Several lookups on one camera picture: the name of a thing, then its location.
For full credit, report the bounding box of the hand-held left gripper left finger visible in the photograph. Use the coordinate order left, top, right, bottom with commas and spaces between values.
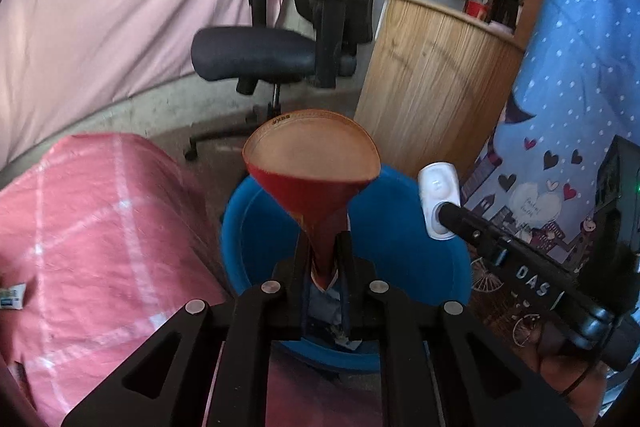
60, 232, 313, 427

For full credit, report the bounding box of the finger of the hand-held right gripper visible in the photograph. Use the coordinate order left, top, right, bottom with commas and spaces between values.
436, 202, 516, 265

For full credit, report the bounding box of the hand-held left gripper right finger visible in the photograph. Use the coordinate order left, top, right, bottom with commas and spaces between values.
335, 229, 583, 427

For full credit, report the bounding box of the small white plastic device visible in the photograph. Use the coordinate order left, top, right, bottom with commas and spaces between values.
417, 161, 463, 240

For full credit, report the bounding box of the blue plastic bucket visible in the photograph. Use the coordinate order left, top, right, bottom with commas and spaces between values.
220, 164, 473, 375

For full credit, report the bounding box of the red plastic funnel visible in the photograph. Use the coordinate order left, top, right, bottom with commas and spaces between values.
242, 108, 381, 293

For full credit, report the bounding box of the person's right hand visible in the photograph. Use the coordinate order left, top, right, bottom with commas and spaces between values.
540, 342, 607, 423

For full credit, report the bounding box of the round wooden slat cabinet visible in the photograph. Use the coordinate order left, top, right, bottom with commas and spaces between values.
354, 0, 526, 188

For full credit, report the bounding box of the blue printed cloth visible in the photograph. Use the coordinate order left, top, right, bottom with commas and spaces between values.
460, 0, 640, 410

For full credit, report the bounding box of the black office chair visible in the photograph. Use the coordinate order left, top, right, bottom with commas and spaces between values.
182, 0, 417, 160

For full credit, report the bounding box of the red bucket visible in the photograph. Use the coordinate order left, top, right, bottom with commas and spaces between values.
462, 0, 489, 21

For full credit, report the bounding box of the small white blue packet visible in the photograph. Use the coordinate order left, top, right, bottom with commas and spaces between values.
0, 284, 27, 309

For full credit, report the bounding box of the pink hanging sheet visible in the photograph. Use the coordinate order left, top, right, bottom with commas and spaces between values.
0, 0, 296, 168

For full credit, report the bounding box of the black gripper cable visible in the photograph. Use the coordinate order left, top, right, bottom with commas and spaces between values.
560, 347, 610, 397

